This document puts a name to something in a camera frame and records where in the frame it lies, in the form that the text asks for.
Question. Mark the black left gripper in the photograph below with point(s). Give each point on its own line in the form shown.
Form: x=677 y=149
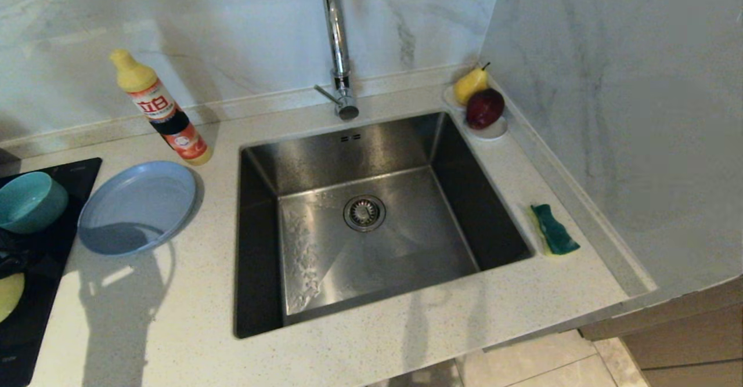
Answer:
x=11 y=253

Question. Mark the yellow bowl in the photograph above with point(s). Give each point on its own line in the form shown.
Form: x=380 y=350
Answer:
x=8 y=297

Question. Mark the teal bowl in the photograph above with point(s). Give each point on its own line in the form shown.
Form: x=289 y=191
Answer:
x=29 y=201

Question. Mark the grey-blue plate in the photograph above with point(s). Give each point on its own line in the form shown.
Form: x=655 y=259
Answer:
x=136 y=207

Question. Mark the yellow dish soap bottle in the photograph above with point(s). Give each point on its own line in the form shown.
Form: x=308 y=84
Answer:
x=165 y=117

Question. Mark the green and yellow sponge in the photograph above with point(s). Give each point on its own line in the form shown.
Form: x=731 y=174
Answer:
x=556 y=230

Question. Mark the metal sink drain strainer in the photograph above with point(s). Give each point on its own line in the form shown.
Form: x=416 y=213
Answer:
x=364 y=213

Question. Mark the stainless steel sink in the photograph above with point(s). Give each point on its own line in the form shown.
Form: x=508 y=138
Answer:
x=377 y=242

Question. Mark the black induction cooktop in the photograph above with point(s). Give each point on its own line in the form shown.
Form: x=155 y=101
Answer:
x=81 y=178

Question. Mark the chrome kitchen faucet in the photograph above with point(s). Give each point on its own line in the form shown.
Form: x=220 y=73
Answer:
x=338 y=39

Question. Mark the yellow pear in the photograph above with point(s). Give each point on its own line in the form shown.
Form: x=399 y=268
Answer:
x=467 y=87

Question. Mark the dark red apple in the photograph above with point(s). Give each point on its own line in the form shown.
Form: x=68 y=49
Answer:
x=484 y=108

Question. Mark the light wood cabinet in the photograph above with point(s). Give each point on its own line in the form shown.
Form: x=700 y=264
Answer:
x=685 y=346

